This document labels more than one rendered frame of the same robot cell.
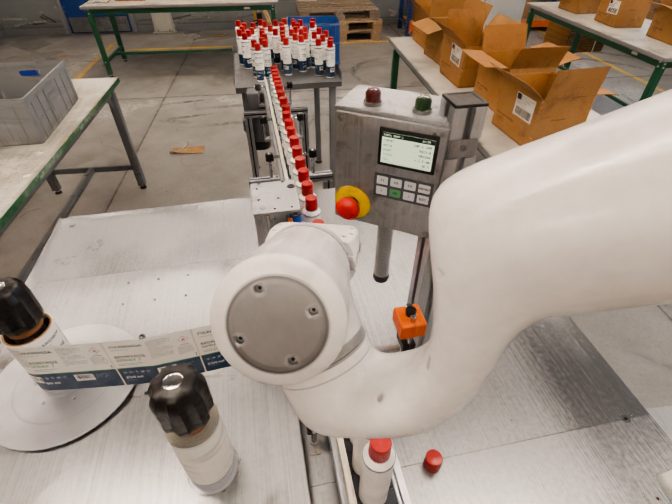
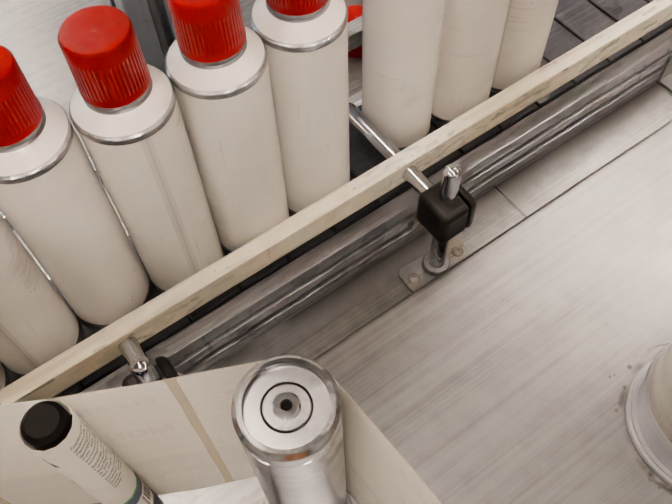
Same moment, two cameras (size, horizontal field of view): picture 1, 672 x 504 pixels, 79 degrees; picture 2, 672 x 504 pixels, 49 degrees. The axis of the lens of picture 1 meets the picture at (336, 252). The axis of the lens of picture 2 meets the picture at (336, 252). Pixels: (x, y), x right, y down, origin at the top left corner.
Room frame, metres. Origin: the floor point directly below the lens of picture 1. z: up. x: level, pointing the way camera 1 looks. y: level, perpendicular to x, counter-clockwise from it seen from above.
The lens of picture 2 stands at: (0.56, 0.27, 1.31)
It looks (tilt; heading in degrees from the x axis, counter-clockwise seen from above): 59 degrees down; 248
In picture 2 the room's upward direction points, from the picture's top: 3 degrees counter-clockwise
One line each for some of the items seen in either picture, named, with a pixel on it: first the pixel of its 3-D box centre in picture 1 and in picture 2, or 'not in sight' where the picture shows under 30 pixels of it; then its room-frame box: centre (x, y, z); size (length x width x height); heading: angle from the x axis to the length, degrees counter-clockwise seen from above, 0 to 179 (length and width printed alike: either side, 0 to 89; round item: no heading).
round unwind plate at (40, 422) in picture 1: (67, 380); not in sight; (0.50, 0.59, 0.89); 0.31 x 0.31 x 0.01
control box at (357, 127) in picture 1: (395, 163); not in sight; (0.57, -0.09, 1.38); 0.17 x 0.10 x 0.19; 66
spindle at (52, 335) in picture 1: (34, 338); not in sight; (0.50, 0.59, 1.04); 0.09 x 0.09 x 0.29
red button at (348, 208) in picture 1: (348, 207); not in sight; (0.53, -0.02, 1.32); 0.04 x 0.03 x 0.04; 66
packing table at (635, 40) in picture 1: (602, 66); not in sight; (4.43, -2.73, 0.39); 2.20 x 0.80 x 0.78; 7
